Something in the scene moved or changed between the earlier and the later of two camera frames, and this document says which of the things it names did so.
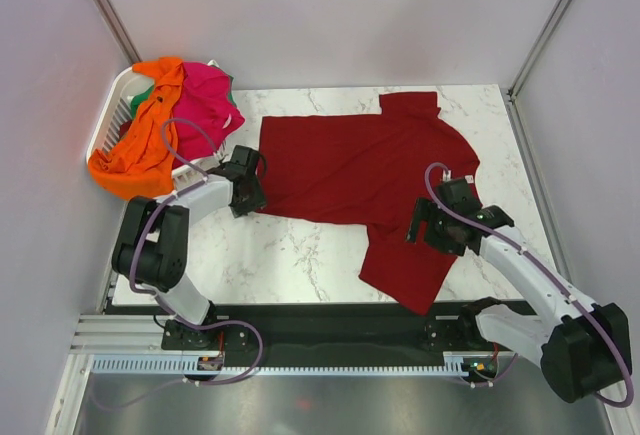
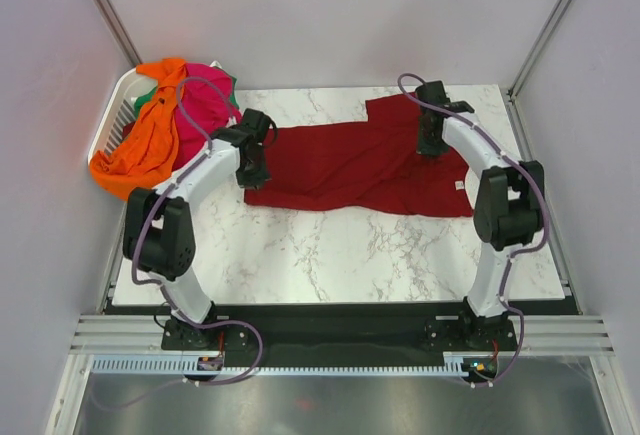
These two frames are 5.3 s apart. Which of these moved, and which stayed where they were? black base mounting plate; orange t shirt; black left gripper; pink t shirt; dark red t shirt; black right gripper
Moved: black right gripper; dark red t shirt; black left gripper
Stayed: pink t shirt; black base mounting plate; orange t shirt
